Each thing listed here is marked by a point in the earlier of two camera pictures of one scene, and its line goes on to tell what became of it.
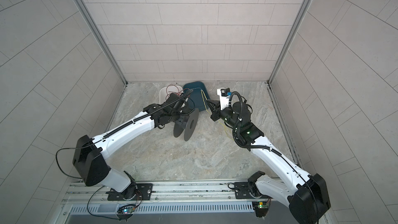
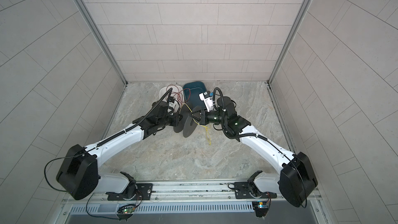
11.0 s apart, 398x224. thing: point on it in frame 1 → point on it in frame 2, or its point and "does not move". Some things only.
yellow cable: (201, 91) → (207, 128)
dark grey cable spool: (187, 123) does not move
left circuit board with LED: (128, 210) does not move
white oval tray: (165, 92) does not move
